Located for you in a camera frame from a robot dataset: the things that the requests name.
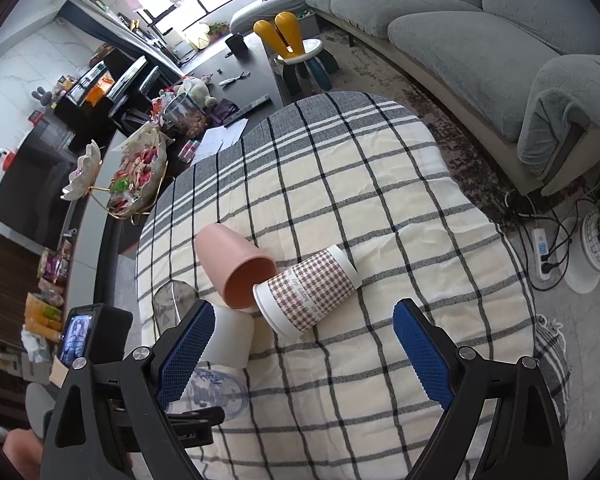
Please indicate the white paper sheet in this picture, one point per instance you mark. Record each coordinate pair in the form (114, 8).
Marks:
(220, 138)

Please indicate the pink plastic cup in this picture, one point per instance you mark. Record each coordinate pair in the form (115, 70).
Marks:
(233, 265)

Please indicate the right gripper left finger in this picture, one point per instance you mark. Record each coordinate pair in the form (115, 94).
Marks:
(91, 460)

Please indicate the checkered paper cup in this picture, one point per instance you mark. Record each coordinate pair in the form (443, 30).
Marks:
(295, 300)

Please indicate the grey transparent square cup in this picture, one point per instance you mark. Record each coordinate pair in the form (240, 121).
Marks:
(171, 302)

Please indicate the clear plastic cup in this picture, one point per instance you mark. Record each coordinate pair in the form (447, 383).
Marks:
(212, 389)

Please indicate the plaid tablecloth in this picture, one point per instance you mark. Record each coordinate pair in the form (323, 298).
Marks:
(315, 224)

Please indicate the flat screen television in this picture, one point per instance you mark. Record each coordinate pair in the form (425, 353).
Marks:
(30, 191)

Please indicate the white tv cabinet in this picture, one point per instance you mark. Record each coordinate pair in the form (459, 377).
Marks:
(93, 266)

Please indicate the white electric heater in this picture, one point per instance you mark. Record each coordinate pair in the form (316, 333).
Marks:
(583, 268)

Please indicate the black upright piano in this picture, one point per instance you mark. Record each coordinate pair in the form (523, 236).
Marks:
(114, 91)

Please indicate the black remote control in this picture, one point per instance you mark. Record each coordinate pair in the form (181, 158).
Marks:
(246, 110)

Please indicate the person's left hand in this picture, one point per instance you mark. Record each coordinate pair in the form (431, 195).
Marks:
(24, 450)

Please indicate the clear jar of nuts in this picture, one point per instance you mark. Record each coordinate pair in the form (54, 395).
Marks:
(184, 116)

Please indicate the grey sectional sofa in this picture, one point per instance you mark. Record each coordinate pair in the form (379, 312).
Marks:
(523, 76)

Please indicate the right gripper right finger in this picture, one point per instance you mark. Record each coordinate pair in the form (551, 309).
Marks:
(524, 441)

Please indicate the white cup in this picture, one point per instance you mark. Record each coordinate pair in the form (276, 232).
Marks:
(231, 339)

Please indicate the white power strip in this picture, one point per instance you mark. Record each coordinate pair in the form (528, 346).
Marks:
(541, 253)

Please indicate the yellow rabbit ear stool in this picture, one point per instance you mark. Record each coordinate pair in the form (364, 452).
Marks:
(298, 57)

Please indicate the black coffee table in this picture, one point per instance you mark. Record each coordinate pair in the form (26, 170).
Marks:
(239, 80)

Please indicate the potted plant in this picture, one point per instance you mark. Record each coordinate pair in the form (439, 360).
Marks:
(218, 30)

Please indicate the orange snack bag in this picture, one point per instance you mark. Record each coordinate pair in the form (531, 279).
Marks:
(42, 319)

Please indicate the black mug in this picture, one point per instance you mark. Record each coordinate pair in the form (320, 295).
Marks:
(237, 46)

